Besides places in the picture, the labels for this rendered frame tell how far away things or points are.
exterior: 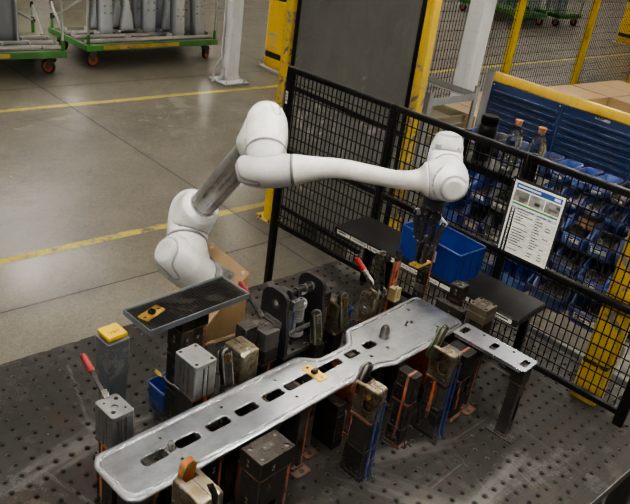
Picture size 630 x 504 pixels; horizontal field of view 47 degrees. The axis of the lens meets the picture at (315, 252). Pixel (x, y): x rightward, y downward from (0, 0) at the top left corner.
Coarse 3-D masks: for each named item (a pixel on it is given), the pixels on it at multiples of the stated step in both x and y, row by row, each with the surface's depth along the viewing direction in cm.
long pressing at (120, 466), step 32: (384, 320) 253; (416, 320) 256; (448, 320) 259; (384, 352) 236; (416, 352) 239; (256, 384) 212; (320, 384) 216; (192, 416) 196; (224, 416) 198; (256, 416) 200; (288, 416) 202; (128, 448) 183; (160, 448) 184; (192, 448) 186; (224, 448) 188; (128, 480) 173; (160, 480) 175
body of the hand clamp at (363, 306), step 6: (372, 288) 262; (366, 294) 258; (360, 300) 261; (366, 300) 259; (372, 300) 257; (378, 300) 258; (360, 306) 262; (366, 306) 260; (372, 306) 258; (378, 306) 260; (360, 312) 263; (366, 312) 261; (372, 312) 259; (378, 312) 262; (360, 318) 263; (366, 318) 261; (366, 348) 268
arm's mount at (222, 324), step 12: (216, 252) 289; (228, 264) 282; (240, 276) 276; (180, 288) 289; (216, 312) 274; (228, 312) 278; (240, 312) 282; (216, 324) 276; (228, 324) 280; (216, 336) 279; (228, 336) 283
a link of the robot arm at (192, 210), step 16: (256, 112) 234; (272, 112) 234; (256, 128) 230; (272, 128) 230; (240, 144) 238; (224, 160) 250; (224, 176) 251; (192, 192) 273; (208, 192) 260; (224, 192) 258; (176, 208) 274; (192, 208) 269; (208, 208) 266; (176, 224) 272; (192, 224) 270; (208, 224) 272
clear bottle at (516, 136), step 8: (520, 120) 273; (512, 128) 275; (520, 128) 274; (512, 136) 274; (520, 136) 274; (512, 144) 275; (520, 144) 276; (504, 160) 279; (512, 160) 278; (504, 168) 280
